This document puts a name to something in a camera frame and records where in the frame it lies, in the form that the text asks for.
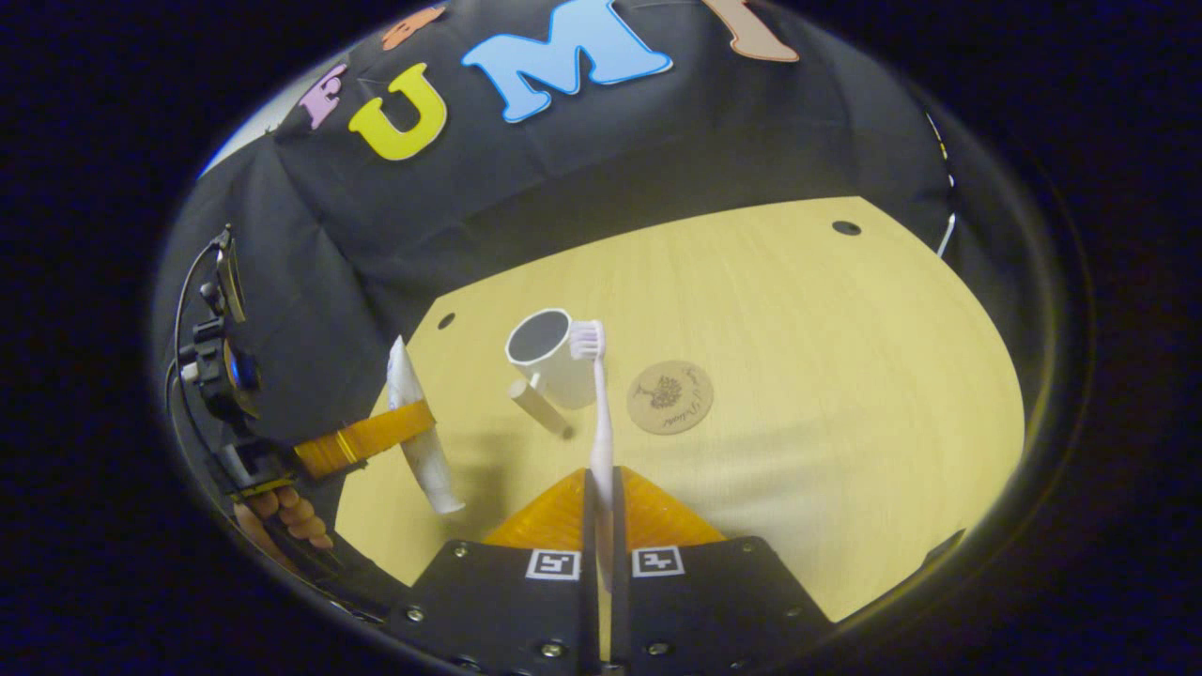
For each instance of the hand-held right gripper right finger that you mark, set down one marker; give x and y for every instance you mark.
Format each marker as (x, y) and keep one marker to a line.
(622, 620)

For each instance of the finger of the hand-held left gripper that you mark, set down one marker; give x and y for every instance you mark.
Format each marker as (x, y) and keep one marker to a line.
(376, 434)

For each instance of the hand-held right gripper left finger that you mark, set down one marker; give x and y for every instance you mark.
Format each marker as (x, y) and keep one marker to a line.
(590, 610)

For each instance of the white toothpaste tube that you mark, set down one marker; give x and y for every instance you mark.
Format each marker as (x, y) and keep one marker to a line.
(427, 469)

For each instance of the pale pink toothbrush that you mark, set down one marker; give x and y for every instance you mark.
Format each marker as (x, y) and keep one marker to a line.
(602, 441)

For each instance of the round wooden coaster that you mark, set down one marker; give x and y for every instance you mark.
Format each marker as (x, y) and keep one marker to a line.
(670, 398)

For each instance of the wooden desktop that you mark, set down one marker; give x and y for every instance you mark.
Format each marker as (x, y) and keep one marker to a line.
(826, 394)

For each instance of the black backdrop cloth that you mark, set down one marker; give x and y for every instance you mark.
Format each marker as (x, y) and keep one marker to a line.
(582, 160)

